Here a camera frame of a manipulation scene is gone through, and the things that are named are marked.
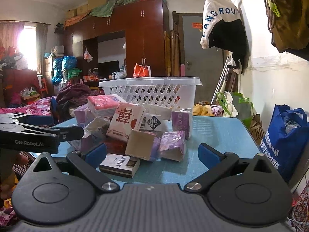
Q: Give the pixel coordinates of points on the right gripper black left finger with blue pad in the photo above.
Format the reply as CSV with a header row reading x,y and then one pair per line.
x,y
59,190

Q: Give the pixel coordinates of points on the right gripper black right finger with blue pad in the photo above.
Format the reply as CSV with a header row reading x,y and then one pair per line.
x,y
241,191

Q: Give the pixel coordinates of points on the black white Kent box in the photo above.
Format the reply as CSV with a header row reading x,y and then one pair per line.
x,y
124,166

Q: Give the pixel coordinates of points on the purple D3 medicine box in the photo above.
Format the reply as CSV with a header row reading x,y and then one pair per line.
x,y
182,120

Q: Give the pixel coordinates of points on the pink floral bed cover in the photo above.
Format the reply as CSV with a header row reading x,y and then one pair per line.
x,y
41,107

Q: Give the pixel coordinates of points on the blue shopping bag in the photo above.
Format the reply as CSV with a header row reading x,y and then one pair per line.
x,y
285,139

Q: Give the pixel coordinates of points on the pink tissue pack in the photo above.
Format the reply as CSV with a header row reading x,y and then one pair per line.
x,y
104,105

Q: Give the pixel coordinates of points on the green white tote bag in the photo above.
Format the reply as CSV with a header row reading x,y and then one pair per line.
x,y
235,105

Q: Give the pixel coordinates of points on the purple wrapped tissue pack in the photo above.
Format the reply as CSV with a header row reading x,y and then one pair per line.
x,y
172,146

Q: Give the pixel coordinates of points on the yellow blanket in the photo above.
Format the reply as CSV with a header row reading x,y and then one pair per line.
x,y
202,110

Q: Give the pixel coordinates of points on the beige cardboard box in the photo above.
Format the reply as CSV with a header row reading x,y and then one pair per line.
x,y
141,145

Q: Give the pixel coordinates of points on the white red Chinese character box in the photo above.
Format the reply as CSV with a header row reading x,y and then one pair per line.
x,y
127,117

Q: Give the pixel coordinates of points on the black white diamond logo box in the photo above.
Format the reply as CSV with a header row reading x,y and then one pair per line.
x,y
153,122

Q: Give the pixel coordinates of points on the white plastic laundry basket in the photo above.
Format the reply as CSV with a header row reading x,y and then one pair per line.
x,y
171,92

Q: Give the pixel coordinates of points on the dark red wooden wardrobe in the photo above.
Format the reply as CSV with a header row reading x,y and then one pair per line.
x,y
144,24

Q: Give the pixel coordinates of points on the grey door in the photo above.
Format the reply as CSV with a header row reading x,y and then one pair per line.
x,y
206,64

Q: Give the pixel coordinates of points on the orange white plastic bag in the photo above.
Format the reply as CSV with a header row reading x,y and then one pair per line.
x,y
141,71

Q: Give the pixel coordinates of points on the brown hanging bag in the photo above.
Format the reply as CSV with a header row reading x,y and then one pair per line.
x,y
288,24

